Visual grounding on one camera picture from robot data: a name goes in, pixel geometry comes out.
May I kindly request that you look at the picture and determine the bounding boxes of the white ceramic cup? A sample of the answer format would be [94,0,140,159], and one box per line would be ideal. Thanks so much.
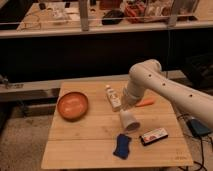
[119,110,140,132]

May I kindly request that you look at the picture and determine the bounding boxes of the white tube bottle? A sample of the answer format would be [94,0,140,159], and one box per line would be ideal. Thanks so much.
[106,85,121,112]

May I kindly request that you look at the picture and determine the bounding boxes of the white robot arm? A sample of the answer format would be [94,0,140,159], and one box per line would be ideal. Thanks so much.
[121,59,213,130]

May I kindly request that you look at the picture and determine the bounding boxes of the orange carrot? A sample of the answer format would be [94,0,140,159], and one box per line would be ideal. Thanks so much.
[135,98,155,107]

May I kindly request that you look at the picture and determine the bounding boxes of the wooden table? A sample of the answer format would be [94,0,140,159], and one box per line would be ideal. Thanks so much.
[41,81,193,169]

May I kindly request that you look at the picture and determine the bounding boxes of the black rectangular box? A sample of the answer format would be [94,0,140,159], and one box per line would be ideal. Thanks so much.
[139,128,168,146]

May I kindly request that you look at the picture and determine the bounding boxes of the blue cloth toy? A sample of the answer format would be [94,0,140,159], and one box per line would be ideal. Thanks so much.
[113,134,131,159]

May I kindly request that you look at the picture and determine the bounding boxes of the orange wooden bowl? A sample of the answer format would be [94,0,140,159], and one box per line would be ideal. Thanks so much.
[57,92,89,120]

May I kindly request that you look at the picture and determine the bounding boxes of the black power adapter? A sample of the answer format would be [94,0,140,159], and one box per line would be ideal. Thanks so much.
[187,119,211,137]

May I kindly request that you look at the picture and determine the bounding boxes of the red clutter on shelf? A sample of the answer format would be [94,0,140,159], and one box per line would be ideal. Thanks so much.
[124,3,146,23]

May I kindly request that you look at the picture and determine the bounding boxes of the black bag on shelf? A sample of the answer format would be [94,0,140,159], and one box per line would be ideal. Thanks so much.
[102,10,124,25]

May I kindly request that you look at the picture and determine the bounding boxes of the black cable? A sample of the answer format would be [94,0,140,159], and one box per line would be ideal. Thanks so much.
[176,113,213,171]

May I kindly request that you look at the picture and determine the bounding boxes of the metal post left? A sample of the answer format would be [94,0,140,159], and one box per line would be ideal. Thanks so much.
[78,0,89,31]

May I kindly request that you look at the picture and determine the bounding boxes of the metal post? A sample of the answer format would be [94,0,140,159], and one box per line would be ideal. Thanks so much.
[78,0,89,31]
[167,0,182,27]

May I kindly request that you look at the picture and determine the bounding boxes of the metal post right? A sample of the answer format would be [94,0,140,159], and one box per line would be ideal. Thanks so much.
[167,0,182,27]

